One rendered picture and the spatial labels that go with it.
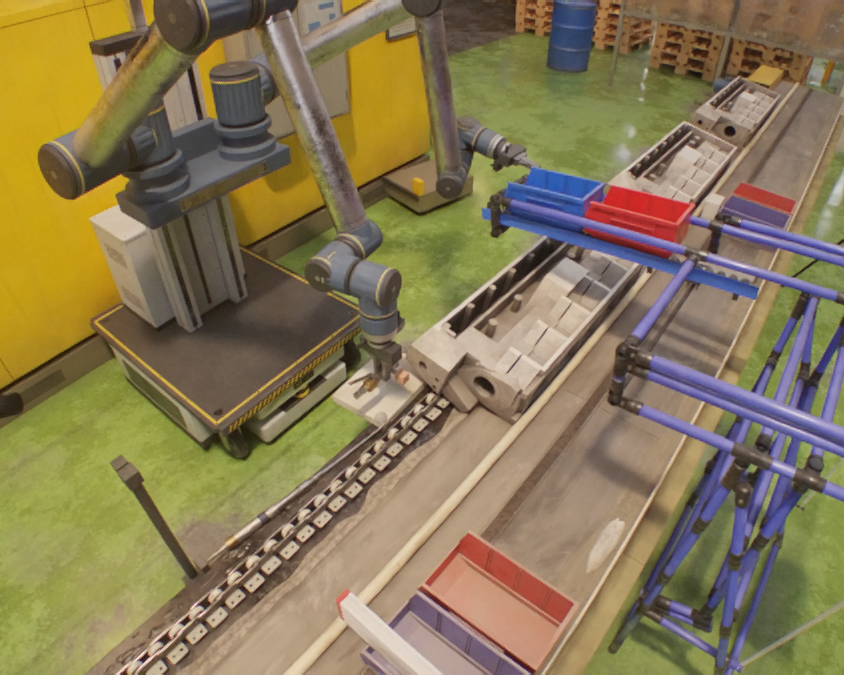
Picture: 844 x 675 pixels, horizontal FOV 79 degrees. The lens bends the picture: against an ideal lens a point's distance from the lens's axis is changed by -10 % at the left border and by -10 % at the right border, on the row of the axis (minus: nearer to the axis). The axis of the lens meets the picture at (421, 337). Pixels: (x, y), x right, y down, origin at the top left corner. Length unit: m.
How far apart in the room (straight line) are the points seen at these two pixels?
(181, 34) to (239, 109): 1.03
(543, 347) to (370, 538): 0.82
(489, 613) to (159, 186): 1.80
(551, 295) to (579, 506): 0.78
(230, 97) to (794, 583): 3.03
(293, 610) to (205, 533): 1.15
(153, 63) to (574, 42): 7.15
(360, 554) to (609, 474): 0.78
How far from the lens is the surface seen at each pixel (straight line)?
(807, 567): 2.91
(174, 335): 3.04
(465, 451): 1.80
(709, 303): 2.63
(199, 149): 2.62
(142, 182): 2.29
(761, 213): 3.28
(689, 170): 3.31
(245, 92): 2.42
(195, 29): 1.40
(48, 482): 3.16
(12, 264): 3.18
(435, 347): 1.80
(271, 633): 1.56
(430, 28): 2.16
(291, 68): 1.59
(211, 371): 2.77
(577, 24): 8.27
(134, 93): 1.69
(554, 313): 2.04
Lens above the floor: 2.18
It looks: 42 degrees down
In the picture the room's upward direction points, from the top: straight up
